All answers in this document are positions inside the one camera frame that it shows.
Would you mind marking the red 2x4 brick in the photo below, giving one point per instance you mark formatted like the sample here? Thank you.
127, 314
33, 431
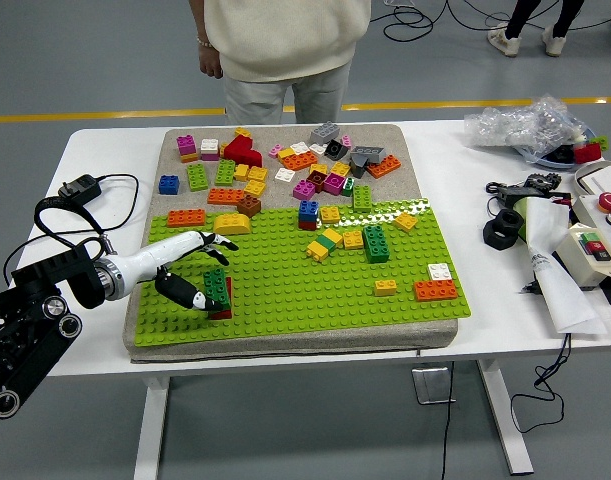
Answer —
224, 315

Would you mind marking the large red sloped brick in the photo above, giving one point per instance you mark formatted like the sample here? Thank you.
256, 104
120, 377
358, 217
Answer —
242, 151

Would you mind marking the small white switch box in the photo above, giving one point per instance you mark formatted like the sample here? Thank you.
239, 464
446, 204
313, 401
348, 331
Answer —
580, 260

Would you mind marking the large black hex nut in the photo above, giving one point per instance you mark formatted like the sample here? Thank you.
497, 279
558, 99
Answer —
503, 229

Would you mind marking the white 2x2 brick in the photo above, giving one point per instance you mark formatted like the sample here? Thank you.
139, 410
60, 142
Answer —
210, 145
299, 148
440, 272
285, 174
318, 149

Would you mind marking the magenta 2x2 brick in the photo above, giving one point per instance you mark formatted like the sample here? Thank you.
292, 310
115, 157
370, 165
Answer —
334, 184
186, 143
304, 190

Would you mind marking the black plastic part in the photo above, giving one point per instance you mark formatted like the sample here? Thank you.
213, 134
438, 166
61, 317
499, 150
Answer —
562, 154

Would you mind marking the small black plug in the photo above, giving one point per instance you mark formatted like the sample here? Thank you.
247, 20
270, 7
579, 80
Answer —
530, 288

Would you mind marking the blue 2x2 brick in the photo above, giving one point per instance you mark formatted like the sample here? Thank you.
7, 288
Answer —
308, 211
169, 184

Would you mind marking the small dark green brick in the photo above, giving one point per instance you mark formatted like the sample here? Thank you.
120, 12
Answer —
348, 187

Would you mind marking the clear bubble plastic bag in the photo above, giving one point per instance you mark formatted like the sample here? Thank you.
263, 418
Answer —
525, 122

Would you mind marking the lime green cloth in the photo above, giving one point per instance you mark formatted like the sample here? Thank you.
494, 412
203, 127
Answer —
522, 217

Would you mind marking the lime small brick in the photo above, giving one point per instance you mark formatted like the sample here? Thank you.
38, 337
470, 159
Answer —
601, 142

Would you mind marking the blue shallow bowl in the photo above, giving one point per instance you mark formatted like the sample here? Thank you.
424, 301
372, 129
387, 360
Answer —
545, 161

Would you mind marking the metal floor socket plate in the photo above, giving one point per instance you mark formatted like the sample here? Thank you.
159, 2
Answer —
432, 387

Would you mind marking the pink 2x2 brick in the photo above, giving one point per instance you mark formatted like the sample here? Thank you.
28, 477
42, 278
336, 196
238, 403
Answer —
210, 156

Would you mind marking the black power adapter plug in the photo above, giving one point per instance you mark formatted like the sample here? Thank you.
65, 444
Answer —
80, 187

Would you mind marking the dark grey sloped brick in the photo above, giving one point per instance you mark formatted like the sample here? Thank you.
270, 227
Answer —
358, 167

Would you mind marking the white push-button control box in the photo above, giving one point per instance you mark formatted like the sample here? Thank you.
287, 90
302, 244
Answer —
590, 205

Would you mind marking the dark green 2x4 brick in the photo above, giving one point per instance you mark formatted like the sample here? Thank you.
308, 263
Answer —
217, 287
376, 245

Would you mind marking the person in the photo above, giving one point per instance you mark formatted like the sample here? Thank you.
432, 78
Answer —
285, 40
515, 15

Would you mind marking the yellow arched brick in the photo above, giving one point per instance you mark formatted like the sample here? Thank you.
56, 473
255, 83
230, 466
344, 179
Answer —
232, 224

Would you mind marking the white card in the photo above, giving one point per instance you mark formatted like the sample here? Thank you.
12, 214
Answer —
607, 180

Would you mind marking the person's right hand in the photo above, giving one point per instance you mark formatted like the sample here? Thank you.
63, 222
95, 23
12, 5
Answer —
211, 62

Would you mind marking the person's right forearm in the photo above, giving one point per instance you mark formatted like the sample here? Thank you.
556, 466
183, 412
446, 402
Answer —
199, 20

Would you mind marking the green 2x2 brick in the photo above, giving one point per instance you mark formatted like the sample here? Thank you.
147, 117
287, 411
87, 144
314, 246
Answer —
327, 244

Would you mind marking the white rounded tray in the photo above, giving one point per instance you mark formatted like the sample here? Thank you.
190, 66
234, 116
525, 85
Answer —
585, 175

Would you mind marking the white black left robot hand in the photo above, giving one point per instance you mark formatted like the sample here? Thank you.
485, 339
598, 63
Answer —
155, 255

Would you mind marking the dark red 2x2 brick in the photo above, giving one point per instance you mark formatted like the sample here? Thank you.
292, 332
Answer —
316, 182

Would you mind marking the flat orange brick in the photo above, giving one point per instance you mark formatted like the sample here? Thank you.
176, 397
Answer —
189, 158

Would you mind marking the white table leg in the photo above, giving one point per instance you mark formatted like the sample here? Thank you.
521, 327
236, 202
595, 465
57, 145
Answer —
152, 425
510, 425

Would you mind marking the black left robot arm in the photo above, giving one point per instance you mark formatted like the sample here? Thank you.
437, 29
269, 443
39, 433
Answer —
70, 272

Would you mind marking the small white plastic cap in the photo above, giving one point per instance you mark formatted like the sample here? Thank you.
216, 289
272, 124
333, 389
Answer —
579, 136

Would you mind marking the light grey 2x4 brick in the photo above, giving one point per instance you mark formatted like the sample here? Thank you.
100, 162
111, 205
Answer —
325, 134

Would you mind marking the black 2x2 brick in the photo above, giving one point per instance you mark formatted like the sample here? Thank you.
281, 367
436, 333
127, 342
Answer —
335, 149

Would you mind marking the lime 2x4 brick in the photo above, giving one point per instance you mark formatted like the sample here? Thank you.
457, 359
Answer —
225, 172
362, 198
197, 177

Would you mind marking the brown 2x2 brick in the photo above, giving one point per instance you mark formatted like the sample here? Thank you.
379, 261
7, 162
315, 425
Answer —
249, 206

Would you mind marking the white paper sheet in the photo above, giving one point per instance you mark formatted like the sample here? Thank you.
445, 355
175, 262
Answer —
560, 280

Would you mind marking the amber yellow small brick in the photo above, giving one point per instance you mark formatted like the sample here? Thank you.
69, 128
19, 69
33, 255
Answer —
243, 132

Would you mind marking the orange 2x4 brick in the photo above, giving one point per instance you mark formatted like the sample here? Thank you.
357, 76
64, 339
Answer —
383, 166
436, 290
300, 161
226, 196
186, 218

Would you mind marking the lime green studded baseplate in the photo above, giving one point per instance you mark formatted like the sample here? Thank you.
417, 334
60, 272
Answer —
305, 315

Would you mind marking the black toothed gear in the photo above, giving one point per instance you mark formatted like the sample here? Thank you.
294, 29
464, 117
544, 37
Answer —
542, 181

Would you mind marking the small pink brick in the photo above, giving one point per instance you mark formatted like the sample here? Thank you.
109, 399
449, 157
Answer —
276, 150
346, 141

